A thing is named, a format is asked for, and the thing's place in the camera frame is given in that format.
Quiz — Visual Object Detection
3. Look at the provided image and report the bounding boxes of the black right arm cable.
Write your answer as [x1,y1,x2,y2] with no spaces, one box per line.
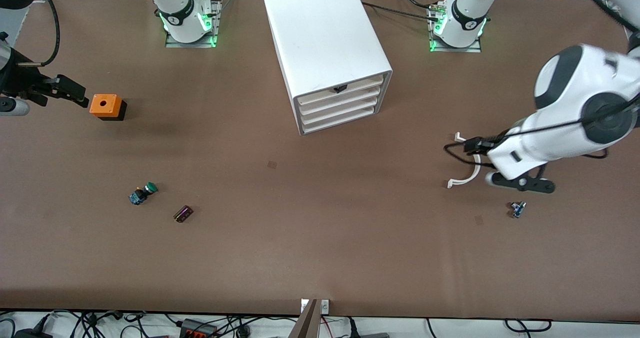
[15,0,61,67]

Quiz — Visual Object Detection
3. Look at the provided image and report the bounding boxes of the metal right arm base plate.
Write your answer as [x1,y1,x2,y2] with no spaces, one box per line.
[165,0,222,48]

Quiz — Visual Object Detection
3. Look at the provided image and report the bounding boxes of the white plain drawer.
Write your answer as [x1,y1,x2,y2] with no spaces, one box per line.
[299,87,385,115]
[302,106,376,134]
[301,97,379,125]

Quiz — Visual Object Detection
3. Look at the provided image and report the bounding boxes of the black red power strip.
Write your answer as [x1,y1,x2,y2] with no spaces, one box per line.
[180,319,219,338]

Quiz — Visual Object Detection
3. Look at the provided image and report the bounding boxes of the black cable on table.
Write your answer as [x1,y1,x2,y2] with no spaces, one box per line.
[362,0,442,21]

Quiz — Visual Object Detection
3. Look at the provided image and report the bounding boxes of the white curved plastic bracket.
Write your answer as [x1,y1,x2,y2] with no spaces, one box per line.
[446,132,482,189]

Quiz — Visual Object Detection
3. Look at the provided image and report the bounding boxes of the white metal bracket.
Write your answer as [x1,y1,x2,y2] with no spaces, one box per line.
[300,299,331,314]

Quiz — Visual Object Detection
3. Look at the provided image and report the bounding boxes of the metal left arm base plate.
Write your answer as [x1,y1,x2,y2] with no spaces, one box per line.
[429,3,483,53]

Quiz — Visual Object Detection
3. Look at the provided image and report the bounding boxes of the orange button box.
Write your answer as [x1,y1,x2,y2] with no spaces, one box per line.
[89,94,127,122]

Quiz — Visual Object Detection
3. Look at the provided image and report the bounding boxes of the black looped floor cable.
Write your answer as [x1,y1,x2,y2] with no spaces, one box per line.
[504,318,554,334]

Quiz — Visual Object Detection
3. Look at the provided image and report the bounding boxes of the brown wooden beam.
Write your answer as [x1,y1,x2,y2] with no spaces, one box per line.
[287,299,321,338]

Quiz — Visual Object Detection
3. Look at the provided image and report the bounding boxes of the white drawer cabinet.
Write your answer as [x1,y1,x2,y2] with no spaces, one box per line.
[263,0,394,136]

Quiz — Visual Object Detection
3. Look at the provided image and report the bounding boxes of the white drawer with black handle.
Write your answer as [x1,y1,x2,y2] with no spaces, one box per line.
[297,75,386,105]

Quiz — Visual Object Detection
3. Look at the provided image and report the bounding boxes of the green push button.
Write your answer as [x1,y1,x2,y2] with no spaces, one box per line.
[128,182,159,206]

